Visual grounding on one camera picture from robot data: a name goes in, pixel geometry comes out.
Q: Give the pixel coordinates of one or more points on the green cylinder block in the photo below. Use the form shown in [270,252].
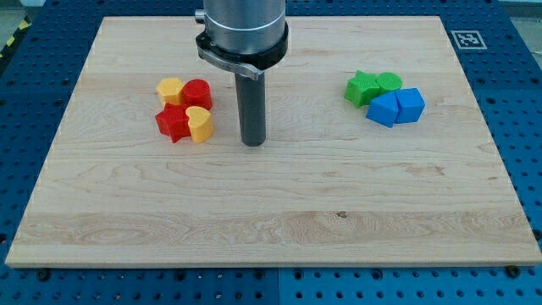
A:
[388,82]

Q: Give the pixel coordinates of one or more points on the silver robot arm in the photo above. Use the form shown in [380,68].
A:
[244,37]

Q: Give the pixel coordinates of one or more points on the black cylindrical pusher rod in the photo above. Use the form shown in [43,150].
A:
[251,108]

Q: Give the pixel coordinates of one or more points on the yellow heart block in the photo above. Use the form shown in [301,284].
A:
[200,123]

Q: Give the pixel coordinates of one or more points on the blue cube block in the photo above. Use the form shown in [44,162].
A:
[411,105]

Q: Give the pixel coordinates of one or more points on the blue triangle block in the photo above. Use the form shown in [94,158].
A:
[383,109]

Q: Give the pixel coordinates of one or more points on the white fiducial marker tag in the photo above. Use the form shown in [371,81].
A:
[468,40]

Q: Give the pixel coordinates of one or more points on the red star block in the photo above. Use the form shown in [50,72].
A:
[172,121]

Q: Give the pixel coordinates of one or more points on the green star block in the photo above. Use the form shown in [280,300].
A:
[361,89]

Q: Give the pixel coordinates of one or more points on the wooden board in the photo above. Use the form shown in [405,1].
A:
[328,187]

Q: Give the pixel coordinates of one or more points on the yellow hexagon block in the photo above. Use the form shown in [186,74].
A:
[169,91]

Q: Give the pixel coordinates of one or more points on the red cylinder block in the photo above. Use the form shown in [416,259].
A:
[197,92]

